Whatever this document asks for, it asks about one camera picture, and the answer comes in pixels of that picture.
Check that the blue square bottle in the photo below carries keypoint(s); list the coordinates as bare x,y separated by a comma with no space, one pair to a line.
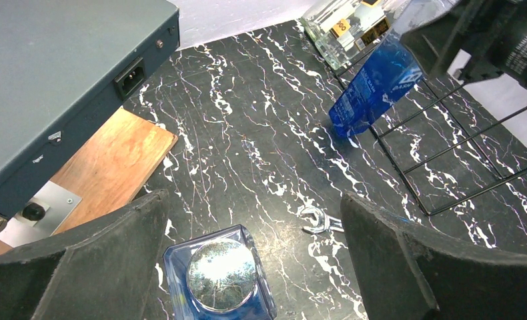
388,74
218,276

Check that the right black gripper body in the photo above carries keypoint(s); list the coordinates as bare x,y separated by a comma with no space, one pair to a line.
493,33

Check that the silver combination wrench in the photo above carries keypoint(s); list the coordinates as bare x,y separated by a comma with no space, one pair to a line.
324,222

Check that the grey metal electronics box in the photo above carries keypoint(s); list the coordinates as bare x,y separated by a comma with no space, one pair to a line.
65,68

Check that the clear square labelled bottle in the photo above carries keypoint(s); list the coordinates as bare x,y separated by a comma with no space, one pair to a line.
343,30

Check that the silver metal bracket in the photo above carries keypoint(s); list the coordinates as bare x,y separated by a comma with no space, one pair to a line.
41,216

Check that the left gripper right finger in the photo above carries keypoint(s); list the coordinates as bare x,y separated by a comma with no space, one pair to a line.
408,271

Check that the brown wooden board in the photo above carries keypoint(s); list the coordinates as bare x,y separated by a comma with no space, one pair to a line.
111,167

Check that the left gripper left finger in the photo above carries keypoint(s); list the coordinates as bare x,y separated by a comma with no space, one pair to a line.
101,269

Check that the black wire wine rack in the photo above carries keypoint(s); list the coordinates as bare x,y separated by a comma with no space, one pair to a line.
467,140

